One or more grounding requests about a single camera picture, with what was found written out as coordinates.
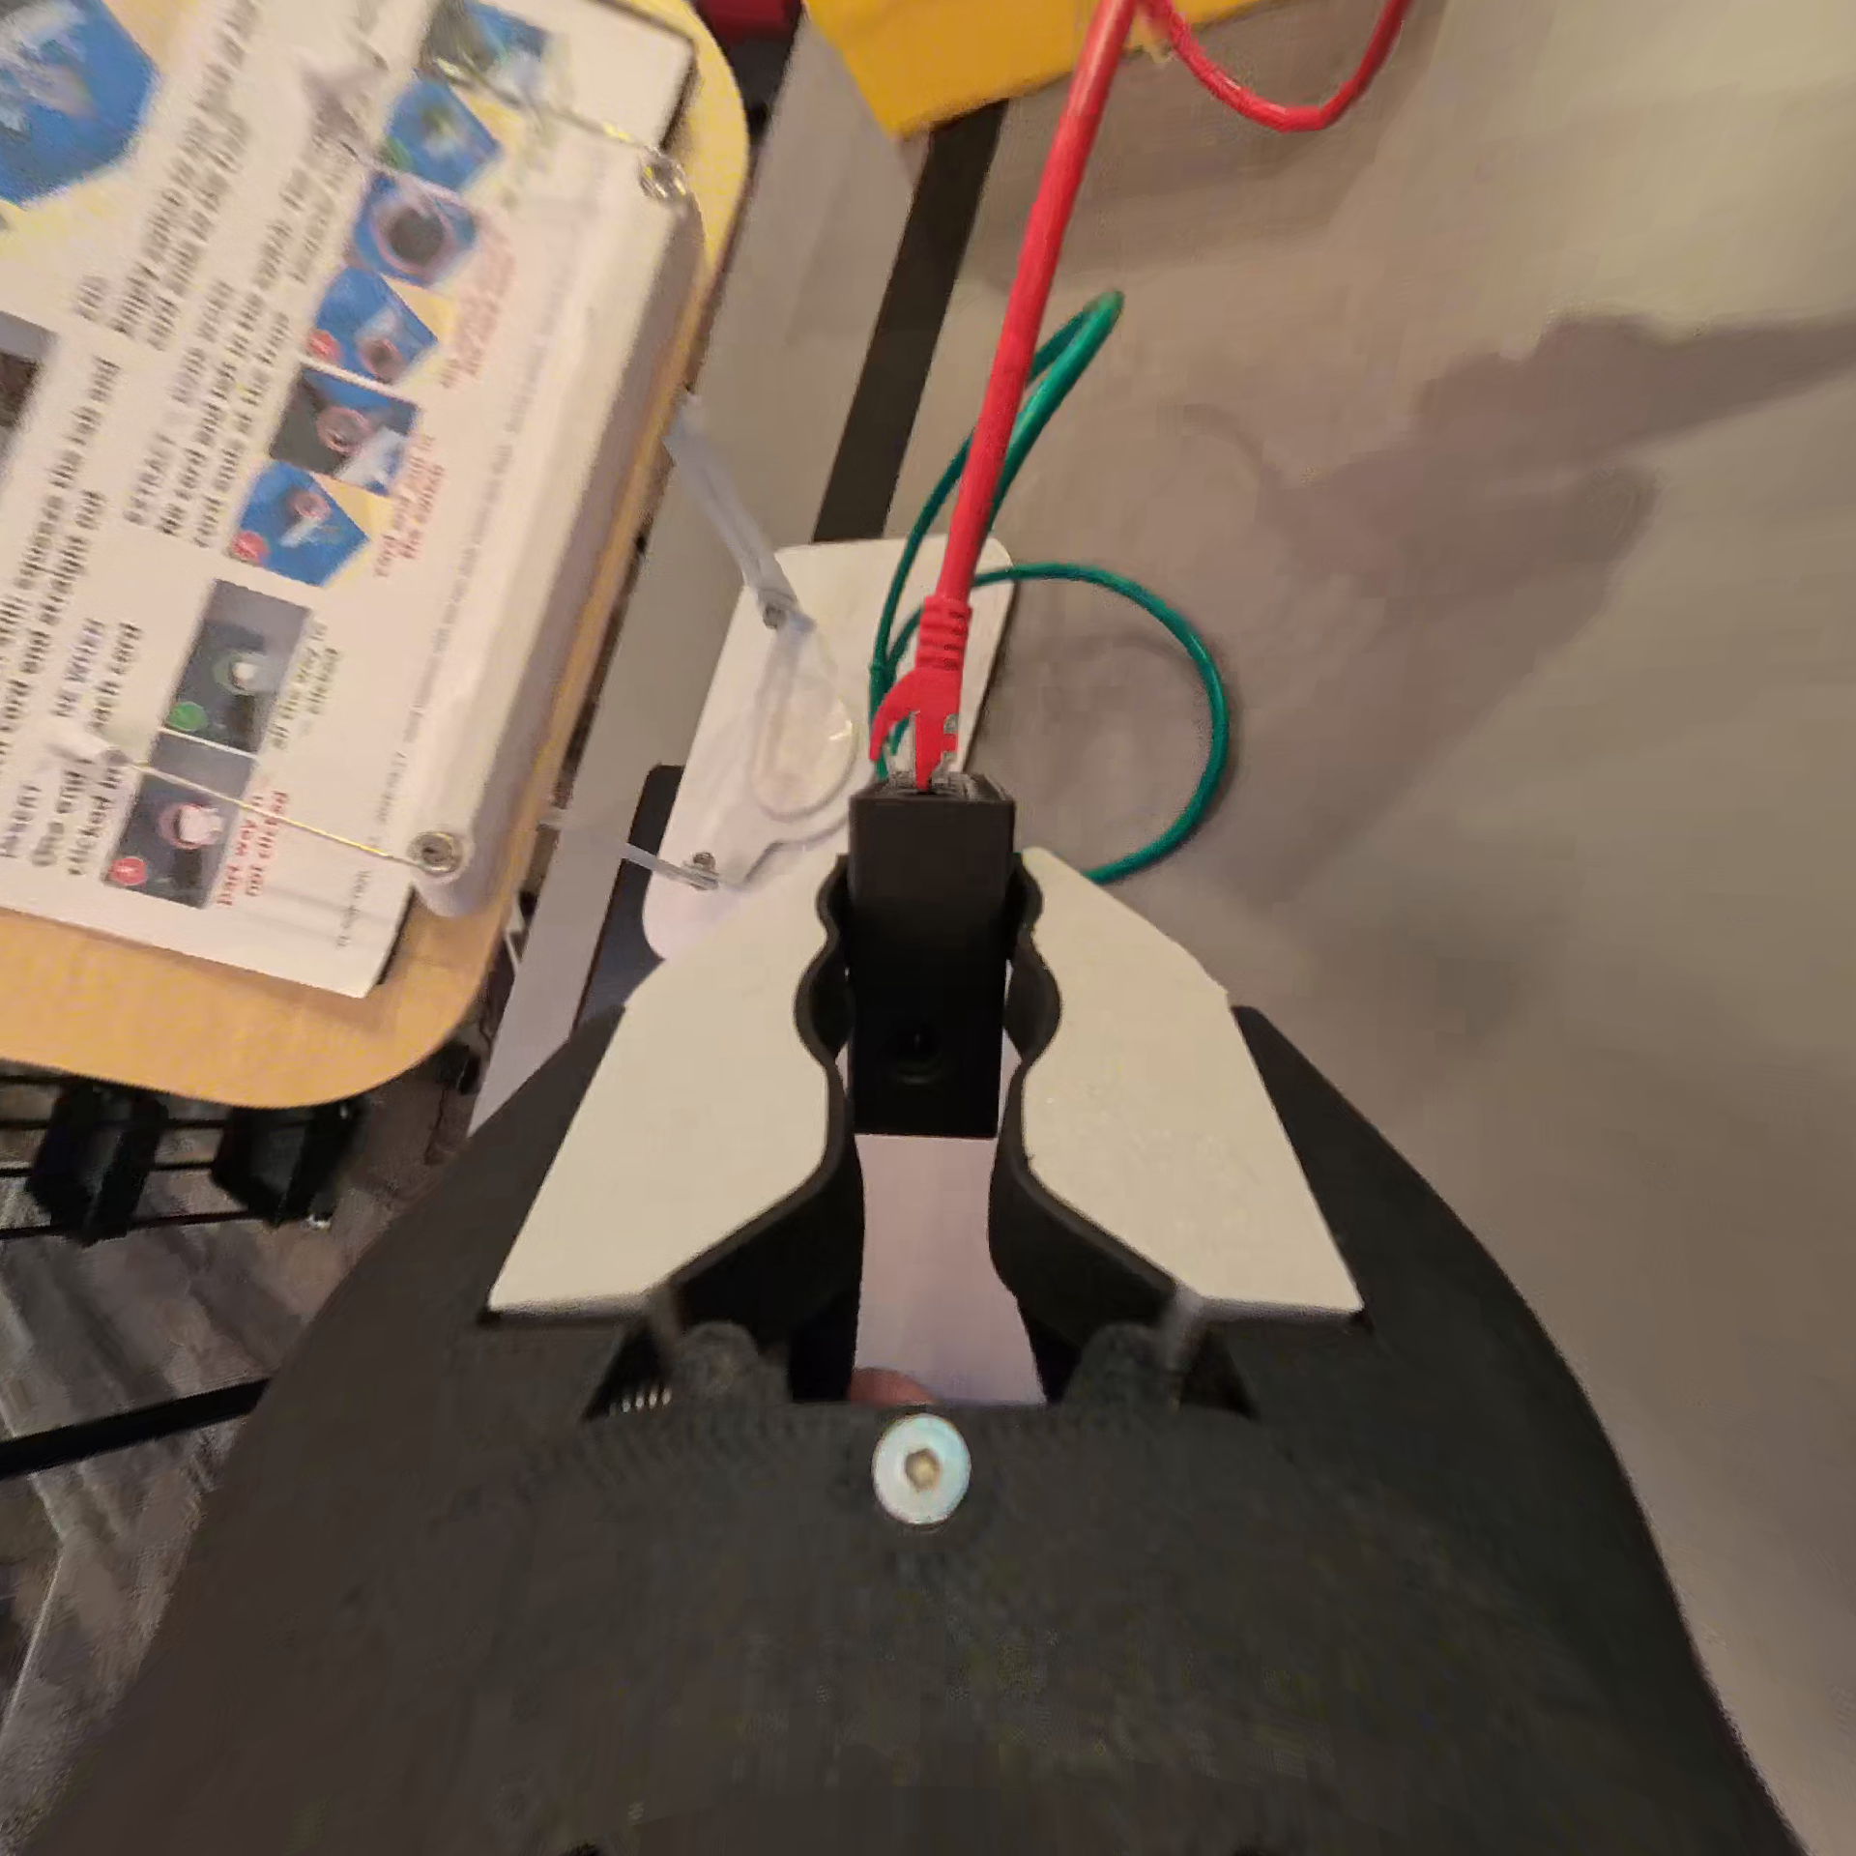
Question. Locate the yellow plastic bin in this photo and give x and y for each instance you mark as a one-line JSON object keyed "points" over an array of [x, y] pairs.
{"points": [[941, 59]]}

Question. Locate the black metal rack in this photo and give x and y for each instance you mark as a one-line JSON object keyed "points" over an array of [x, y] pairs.
{"points": [[145, 1161]]}

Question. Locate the black ethernet port block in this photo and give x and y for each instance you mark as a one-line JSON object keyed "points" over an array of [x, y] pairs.
{"points": [[928, 958]]}

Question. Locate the white base clear stand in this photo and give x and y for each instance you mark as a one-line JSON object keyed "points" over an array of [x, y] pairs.
{"points": [[849, 563]]}

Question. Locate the printed instruction sheet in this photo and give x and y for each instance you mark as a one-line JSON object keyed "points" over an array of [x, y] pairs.
{"points": [[145, 436]]}

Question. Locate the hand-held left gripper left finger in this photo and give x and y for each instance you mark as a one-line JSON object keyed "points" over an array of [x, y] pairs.
{"points": [[680, 1132]]}

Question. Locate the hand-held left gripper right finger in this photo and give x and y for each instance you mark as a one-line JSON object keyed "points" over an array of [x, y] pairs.
{"points": [[1173, 1145]]}

